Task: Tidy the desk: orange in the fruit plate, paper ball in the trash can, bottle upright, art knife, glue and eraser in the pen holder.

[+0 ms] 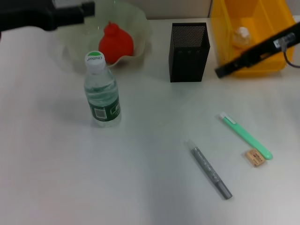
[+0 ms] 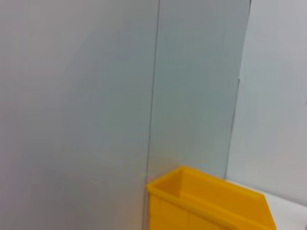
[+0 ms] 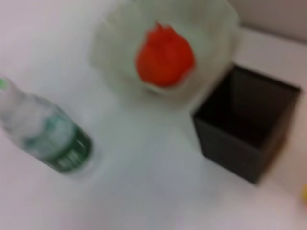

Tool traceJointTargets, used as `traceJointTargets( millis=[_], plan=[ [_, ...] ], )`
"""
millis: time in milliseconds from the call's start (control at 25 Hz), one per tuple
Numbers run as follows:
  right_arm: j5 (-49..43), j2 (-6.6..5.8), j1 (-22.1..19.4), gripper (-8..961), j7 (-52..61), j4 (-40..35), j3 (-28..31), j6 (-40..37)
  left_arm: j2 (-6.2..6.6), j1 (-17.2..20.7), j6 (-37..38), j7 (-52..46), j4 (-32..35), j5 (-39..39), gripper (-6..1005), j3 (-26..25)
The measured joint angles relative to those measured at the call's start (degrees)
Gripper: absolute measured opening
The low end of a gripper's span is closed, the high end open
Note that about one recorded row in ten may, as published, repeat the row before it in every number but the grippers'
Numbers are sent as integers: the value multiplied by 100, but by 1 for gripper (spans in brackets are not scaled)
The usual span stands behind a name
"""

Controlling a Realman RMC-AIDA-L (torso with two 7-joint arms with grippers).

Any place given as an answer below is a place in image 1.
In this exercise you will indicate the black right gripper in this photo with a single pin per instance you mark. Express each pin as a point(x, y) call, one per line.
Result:
point(267, 49)

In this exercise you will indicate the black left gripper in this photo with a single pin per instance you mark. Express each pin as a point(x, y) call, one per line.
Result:
point(25, 14)

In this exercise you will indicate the white paper ball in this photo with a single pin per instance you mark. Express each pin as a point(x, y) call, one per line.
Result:
point(241, 35)

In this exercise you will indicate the red-orange knobbed orange fruit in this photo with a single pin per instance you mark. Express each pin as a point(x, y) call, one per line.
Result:
point(117, 42)

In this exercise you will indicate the mint green pen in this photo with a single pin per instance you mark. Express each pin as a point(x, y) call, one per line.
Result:
point(246, 135)

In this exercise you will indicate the clear green-label water bottle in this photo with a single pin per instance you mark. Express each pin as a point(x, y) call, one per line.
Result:
point(103, 93)

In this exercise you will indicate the tan eraser block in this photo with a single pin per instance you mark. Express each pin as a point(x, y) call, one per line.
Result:
point(254, 158)

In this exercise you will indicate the grey glitter pen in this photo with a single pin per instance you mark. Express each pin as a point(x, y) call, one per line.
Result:
point(208, 170)

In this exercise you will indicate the black mesh pen holder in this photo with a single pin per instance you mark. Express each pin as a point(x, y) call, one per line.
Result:
point(187, 68)

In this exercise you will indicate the frosted wavy fruit plate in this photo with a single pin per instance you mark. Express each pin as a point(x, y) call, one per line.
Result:
point(131, 28)

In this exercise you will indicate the yellow plastic storage bin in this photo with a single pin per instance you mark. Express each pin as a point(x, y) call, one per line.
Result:
point(257, 14)

